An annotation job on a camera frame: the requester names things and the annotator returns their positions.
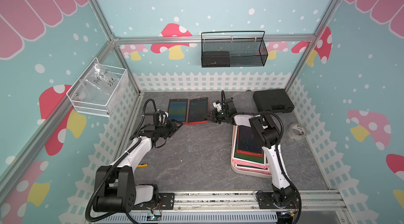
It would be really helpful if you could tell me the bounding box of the red writing tablet top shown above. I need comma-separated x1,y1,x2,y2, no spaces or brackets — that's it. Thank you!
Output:
168,99,188,124

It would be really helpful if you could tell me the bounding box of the red writing tablet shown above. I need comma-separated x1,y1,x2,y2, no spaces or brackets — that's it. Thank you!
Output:
187,97,209,125
236,126,264,157
168,99,188,124

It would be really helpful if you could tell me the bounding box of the white plastic storage box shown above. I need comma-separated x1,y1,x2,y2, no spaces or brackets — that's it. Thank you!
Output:
230,114,271,179

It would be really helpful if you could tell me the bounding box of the pink writing tablet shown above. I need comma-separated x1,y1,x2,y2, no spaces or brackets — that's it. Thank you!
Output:
235,164,271,176
231,126,269,169

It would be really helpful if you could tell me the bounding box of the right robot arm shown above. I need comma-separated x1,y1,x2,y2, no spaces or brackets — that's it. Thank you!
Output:
205,97,302,209

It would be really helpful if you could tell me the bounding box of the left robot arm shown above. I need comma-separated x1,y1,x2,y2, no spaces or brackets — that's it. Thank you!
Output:
85,110,183,223

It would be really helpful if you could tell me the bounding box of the black box in basket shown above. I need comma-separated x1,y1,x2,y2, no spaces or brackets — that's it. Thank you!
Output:
201,50,230,68

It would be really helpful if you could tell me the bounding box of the black plastic tool case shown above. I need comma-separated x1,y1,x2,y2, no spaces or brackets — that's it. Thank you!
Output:
253,89,295,113

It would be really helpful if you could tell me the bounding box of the clear tape roll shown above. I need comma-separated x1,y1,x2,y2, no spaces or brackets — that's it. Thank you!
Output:
287,123,307,140

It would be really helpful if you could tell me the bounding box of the clear plastic bag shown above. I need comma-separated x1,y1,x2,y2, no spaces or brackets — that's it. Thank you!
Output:
79,62,120,97

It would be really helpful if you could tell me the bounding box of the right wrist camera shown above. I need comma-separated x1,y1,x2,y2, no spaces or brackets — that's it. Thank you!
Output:
213,101,222,111

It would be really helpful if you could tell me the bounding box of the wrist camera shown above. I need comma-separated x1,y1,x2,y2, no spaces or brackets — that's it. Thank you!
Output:
158,111,169,125
213,101,222,111

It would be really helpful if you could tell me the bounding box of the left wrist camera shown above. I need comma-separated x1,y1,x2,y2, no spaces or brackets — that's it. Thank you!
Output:
158,111,169,125

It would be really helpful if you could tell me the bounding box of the black mesh wall basket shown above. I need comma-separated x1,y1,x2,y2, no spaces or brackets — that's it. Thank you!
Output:
201,30,268,67

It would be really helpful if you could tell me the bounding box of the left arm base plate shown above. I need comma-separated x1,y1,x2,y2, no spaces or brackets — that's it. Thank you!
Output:
136,193,175,211

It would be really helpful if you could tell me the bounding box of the white wire wall basket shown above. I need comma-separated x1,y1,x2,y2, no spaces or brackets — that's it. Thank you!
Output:
66,58,128,117

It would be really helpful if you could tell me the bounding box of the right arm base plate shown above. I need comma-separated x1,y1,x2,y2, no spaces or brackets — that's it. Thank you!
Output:
255,191,301,210

